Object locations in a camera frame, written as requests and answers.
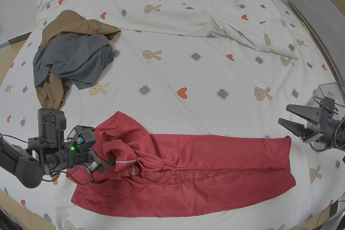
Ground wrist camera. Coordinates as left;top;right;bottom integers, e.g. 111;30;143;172
67;125;96;154
320;96;339;119

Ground white printed quilt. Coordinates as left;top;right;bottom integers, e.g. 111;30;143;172
36;0;300;59

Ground grey garment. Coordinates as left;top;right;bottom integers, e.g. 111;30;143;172
33;34;115;90

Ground clear plastic box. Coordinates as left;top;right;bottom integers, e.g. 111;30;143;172
307;80;345;117

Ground brown garment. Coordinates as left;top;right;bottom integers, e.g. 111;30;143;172
36;10;122;111

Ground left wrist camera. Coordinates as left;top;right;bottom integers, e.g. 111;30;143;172
67;125;96;154

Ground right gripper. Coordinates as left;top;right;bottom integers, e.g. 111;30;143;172
278;104;341;149

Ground bed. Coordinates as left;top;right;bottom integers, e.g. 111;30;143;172
0;0;345;230

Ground red shirt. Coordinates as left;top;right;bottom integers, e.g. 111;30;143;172
70;111;296;218

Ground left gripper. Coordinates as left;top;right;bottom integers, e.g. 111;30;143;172
61;149;116;176

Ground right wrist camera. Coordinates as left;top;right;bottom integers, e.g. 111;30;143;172
320;96;339;119

